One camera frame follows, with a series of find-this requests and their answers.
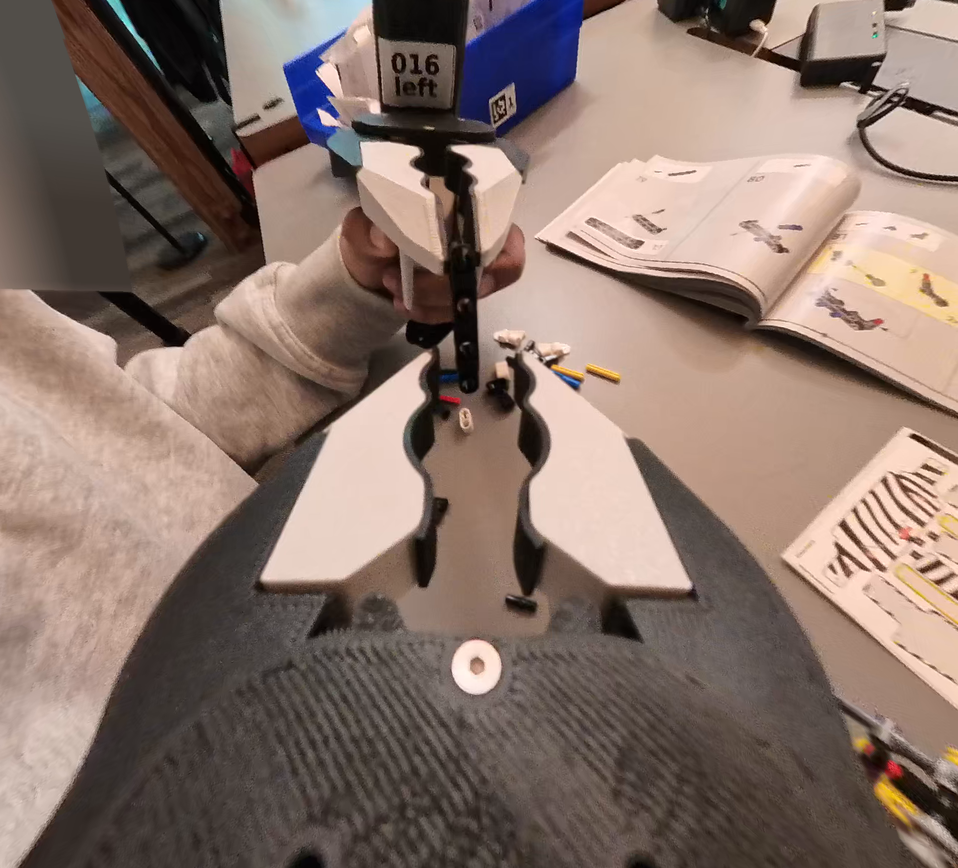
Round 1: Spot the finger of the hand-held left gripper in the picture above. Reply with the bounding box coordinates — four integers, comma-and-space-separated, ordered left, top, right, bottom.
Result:
355, 138, 452, 278
460, 142, 525, 264

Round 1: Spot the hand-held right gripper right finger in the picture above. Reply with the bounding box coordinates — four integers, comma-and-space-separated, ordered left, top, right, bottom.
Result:
509, 352, 696, 600

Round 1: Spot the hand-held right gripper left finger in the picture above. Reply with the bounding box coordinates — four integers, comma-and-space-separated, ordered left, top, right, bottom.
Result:
256, 348, 450, 596

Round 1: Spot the black lego beam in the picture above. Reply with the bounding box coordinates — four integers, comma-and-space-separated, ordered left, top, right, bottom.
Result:
442, 150, 481, 394

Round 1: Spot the lego instruction booklet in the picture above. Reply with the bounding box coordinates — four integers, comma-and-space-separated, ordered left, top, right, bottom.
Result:
535, 153, 958, 416

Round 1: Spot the lego helicopter model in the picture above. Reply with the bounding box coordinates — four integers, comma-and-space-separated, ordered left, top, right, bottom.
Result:
842, 703, 958, 854

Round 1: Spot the person's left forearm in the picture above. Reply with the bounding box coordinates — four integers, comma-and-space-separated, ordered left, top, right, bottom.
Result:
126, 232, 409, 468

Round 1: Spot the pile of mixed lego pieces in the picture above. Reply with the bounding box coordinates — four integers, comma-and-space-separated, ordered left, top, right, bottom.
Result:
430, 328, 622, 435

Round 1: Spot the person's left hand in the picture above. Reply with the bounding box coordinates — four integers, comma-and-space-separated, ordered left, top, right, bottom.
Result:
340, 208, 526, 326

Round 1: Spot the blue plastic bin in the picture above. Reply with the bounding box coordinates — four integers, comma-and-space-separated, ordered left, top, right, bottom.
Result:
284, 0, 592, 139

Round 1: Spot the black jacket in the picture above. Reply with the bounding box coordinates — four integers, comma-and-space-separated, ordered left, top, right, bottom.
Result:
97, 0, 229, 106

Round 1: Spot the grey zip hoodie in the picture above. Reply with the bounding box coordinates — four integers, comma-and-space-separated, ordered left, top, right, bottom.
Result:
0, 288, 259, 862

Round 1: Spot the zebra striped sticker sheet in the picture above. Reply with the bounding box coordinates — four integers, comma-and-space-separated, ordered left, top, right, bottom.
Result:
782, 427, 958, 712

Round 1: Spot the black power adapter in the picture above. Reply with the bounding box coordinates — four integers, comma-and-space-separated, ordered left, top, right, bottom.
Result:
799, 0, 889, 88

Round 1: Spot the black cable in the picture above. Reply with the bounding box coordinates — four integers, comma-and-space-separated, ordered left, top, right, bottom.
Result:
857, 84, 958, 184

